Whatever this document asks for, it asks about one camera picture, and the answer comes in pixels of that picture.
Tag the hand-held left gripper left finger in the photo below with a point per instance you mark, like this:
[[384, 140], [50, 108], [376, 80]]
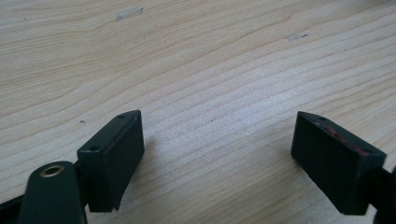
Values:
[[112, 161]]

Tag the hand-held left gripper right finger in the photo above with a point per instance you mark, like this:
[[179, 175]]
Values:
[[336, 168]]

